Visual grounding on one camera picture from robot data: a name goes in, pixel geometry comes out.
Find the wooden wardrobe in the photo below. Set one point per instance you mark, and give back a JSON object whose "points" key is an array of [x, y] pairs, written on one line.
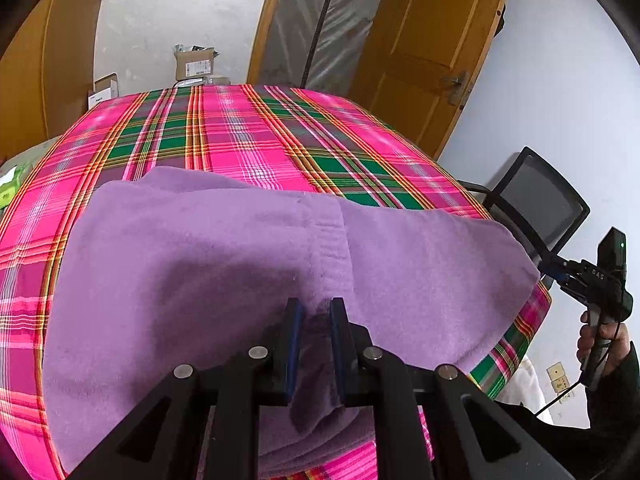
{"points": [[50, 50]]}

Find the open brown cardboard box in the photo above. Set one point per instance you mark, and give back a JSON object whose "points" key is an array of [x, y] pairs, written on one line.
{"points": [[197, 65]]}

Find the wooden door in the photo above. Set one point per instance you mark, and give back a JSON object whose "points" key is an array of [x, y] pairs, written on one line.
{"points": [[425, 35]]}

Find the wooden door frame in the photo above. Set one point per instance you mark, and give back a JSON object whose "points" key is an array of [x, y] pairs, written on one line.
{"points": [[262, 25]]}

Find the green tissue pack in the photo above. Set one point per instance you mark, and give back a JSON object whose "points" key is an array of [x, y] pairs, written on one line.
{"points": [[10, 190]]}

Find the person's right hand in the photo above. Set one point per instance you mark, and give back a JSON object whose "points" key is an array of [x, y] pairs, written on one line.
{"points": [[617, 342]]}

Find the pink plaid blanket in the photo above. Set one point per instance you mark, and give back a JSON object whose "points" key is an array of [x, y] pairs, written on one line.
{"points": [[250, 135]]}

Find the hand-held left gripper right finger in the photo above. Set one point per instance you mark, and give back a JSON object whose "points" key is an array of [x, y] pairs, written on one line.
{"points": [[337, 355]]}

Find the black mesh office chair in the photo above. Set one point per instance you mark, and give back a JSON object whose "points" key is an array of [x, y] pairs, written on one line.
{"points": [[540, 200]]}

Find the wall socket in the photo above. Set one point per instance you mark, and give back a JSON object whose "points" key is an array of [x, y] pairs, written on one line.
{"points": [[559, 380]]}

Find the metal door lock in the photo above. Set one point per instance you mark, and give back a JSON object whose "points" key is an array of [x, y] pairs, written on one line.
{"points": [[456, 89]]}

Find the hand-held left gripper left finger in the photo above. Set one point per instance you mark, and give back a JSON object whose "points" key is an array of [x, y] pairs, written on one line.
{"points": [[292, 355]]}

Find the white plastic bag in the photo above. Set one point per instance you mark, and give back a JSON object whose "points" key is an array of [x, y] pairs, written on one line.
{"points": [[530, 390]]}

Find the small white box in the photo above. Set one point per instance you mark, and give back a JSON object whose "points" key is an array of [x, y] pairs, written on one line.
{"points": [[102, 92]]}

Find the purple fleece pants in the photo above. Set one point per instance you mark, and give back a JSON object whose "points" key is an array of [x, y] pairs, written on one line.
{"points": [[200, 260]]}

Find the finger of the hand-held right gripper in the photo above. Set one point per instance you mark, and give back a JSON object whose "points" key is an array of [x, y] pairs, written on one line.
{"points": [[554, 269]]}

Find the clear plastic door curtain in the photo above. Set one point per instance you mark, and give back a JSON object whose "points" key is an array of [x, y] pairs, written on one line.
{"points": [[330, 20]]}

